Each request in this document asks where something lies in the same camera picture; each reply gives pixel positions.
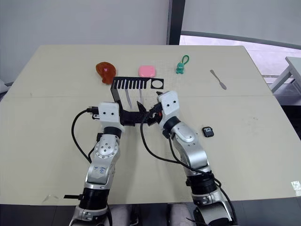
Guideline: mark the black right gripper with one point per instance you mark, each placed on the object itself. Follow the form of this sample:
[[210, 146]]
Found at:
[[154, 115]]

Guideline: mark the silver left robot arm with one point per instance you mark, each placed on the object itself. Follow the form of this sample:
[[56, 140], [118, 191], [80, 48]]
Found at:
[[105, 150]]

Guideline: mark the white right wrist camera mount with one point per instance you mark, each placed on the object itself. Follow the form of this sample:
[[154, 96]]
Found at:
[[169, 106]]

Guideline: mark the black square watch body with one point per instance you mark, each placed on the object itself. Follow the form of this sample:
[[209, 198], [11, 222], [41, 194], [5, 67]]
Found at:
[[208, 132]]

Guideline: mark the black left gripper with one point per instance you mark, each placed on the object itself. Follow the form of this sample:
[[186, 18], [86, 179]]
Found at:
[[96, 116]]

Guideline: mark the grey side table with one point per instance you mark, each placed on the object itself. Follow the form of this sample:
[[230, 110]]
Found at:
[[288, 70]]

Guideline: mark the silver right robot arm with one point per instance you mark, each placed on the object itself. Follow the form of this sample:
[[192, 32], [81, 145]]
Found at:
[[190, 146]]

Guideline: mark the dark grey wall pillar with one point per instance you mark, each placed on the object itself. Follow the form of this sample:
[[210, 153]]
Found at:
[[175, 21]]

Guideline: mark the pink rounded case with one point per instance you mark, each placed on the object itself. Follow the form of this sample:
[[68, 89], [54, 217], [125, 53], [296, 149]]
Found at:
[[147, 70]]

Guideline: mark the grey furniture piece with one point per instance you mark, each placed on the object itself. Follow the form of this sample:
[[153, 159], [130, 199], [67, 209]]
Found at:
[[3, 88]]

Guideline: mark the small metal spatula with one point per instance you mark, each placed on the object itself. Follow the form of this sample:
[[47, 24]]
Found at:
[[218, 80]]

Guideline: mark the amber brown jelly toy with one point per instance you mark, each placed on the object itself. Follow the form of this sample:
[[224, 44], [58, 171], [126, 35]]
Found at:
[[105, 70]]

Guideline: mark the black slotted watch stand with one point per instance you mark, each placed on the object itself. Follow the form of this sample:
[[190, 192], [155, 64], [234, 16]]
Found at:
[[114, 94]]

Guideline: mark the grey curved rail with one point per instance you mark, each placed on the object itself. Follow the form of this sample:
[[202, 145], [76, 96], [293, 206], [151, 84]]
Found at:
[[235, 37]]

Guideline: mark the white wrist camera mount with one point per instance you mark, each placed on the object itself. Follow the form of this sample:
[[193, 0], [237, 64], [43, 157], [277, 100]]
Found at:
[[108, 117], [169, 106]]

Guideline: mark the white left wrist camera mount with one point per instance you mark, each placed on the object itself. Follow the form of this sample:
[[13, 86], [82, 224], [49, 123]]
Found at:
[[108, 117]]

